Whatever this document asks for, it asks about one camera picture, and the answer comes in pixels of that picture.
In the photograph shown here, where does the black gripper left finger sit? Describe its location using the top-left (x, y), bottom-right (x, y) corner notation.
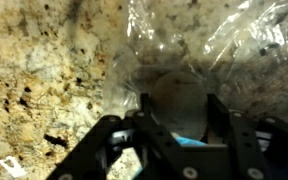
top-left (47, 94), bottom-right (174, 180)

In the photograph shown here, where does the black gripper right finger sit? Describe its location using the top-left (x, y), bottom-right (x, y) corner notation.
top-left (207, 94), bottom-right (288, 180)

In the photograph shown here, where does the brown potato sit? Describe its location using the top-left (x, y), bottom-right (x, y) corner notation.
top-left (150, 72), bottom-right (207, 139)

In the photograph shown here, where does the blue clear plastic potato bag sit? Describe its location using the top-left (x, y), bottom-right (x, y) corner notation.
top-left (102, 0), bottom-right (288, 180)

